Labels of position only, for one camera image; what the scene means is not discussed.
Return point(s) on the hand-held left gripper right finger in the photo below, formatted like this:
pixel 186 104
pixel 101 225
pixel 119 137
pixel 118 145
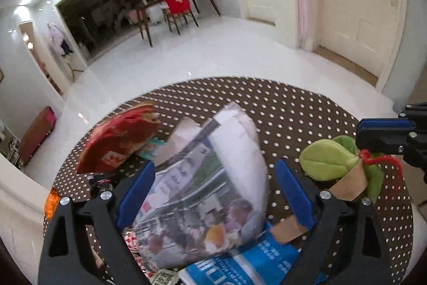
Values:
pixel 295 191

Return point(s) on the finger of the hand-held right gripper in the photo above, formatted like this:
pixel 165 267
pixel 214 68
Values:
pixel 415 109
pixel 377 133

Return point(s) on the teal small packet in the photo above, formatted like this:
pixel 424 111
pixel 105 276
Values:
pixel 151 148

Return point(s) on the red paper bag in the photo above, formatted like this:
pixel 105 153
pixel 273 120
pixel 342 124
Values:
pixel 116 141

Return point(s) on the wooden chair with red shirt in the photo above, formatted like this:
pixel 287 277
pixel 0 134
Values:
pixel 176 6

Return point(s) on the orange packet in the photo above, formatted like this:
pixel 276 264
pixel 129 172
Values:
pixel 51 203

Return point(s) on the blue printed packet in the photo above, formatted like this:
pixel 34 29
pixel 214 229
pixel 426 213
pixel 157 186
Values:
pixel 253 261

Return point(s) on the brown polka-dot tablecloth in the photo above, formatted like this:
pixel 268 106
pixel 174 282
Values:
pixel 300 111

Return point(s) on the hanging clothes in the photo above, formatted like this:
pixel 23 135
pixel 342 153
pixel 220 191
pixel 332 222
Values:
pixel 59 39

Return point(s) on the wooden side table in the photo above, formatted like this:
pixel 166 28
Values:
pixel 156 1

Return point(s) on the brown cardboard scrap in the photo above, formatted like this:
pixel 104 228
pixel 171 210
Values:
pixel 288 230

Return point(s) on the green plush toy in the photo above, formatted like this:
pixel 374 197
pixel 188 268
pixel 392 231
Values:
pixel 328 159

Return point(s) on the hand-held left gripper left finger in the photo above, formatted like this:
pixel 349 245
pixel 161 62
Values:
pixel 136 191

